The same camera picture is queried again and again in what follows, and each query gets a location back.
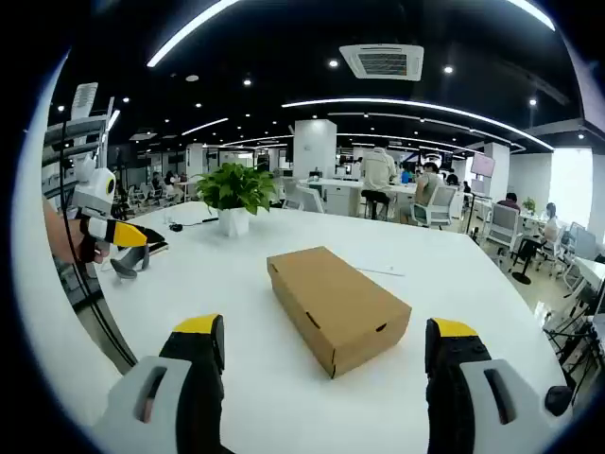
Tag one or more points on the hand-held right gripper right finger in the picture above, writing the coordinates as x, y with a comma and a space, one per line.
510, 406

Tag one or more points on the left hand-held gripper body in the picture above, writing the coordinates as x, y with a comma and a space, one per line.
94, 191

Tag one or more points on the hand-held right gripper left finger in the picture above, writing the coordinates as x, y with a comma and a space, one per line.
142, 406

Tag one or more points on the brown cardboard shoe box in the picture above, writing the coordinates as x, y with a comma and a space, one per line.
331, 293

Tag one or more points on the person's left hand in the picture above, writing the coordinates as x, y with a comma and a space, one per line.
99, 256

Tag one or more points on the grey curved stand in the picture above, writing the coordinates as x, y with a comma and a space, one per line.
132, 262

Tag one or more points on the black notebook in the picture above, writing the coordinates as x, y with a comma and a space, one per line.
156, 238

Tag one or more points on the small black device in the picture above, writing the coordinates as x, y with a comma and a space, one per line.
176, 227

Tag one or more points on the grey metal rack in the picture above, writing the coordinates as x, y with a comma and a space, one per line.
75, 127

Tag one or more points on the green potted plant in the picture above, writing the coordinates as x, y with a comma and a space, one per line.
236, 189

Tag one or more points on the white mesh office chair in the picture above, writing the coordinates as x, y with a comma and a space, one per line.
437, 205
503, 227
312, 196

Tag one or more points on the long ceiling light strip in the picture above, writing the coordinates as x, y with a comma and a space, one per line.
368, 100
189, 32

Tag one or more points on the white square pillar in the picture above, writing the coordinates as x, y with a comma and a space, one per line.
314, 146

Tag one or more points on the black stool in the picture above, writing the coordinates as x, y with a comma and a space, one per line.
375, 203

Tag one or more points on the ceiling air conditioner vent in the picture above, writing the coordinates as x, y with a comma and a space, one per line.
380, 61

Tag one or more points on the black stanchion post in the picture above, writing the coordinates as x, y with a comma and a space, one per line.
522, 265

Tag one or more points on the wall screen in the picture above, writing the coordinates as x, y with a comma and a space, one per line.
483, 163

